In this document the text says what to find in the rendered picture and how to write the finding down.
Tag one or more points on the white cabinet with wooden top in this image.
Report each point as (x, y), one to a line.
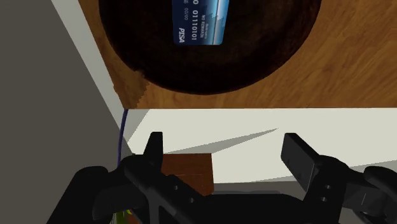
(310, 145)

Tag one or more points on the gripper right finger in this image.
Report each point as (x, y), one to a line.
(299, 161)

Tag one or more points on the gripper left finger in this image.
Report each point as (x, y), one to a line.
(139, 186)

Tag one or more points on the dark brown round bowl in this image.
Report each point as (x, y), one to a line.
(263, 46)

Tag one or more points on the blue bank card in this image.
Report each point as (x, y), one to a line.
(201, 21)

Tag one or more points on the brown wooden box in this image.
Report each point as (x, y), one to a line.
(189, 169)

